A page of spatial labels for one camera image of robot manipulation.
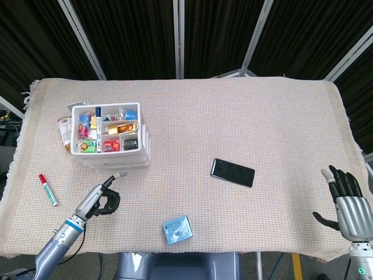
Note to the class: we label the blue card packet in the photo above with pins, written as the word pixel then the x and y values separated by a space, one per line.
pixel 177 230

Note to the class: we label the blue white crumpled packet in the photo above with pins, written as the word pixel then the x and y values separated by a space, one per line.
pixel 129 113

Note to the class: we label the clear plastic storage bin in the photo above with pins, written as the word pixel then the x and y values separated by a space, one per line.
pixel 112 159

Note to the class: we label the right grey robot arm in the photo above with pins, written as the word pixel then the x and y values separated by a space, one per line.
pixel 362 259

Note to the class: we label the black smartphone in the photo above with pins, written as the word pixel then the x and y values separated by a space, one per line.
pixel 232 172

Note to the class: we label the blue capped white marker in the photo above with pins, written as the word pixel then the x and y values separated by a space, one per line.
pixel 98 129

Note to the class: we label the small blue candy packet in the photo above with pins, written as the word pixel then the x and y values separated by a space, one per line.
pixel 85 118

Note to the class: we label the white drawer organizer box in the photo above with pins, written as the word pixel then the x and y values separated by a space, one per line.
pixel 116 163

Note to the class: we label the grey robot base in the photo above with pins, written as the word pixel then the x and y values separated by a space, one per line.
pixel 180 266

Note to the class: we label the green lion print packet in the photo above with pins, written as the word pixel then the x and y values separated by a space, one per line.
pixel 86 146

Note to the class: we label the brown bottle with white label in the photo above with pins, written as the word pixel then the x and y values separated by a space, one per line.
pixel 64 128

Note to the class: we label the pink red candy packet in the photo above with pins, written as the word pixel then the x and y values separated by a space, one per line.
pixel 83 131

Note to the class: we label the black plastic packet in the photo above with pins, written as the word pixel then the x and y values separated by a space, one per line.
pixel 130 144

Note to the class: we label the white metal table leg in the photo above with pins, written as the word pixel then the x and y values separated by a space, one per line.
pixel 259 266

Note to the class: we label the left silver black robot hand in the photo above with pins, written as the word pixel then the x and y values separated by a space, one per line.
pixel 90 201

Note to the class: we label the yellow foil candy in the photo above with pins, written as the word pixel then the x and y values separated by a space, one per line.
pixel 93 122

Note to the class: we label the small green red packets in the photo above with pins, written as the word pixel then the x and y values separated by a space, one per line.
pixel 112 117

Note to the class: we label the beige woven tablecloth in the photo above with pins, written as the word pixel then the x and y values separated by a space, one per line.
pixel 204 122

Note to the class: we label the red snack packet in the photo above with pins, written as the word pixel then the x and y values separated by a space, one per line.
pixel 111 146

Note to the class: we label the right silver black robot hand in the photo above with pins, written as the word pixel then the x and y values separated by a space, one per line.
pixel 354 218

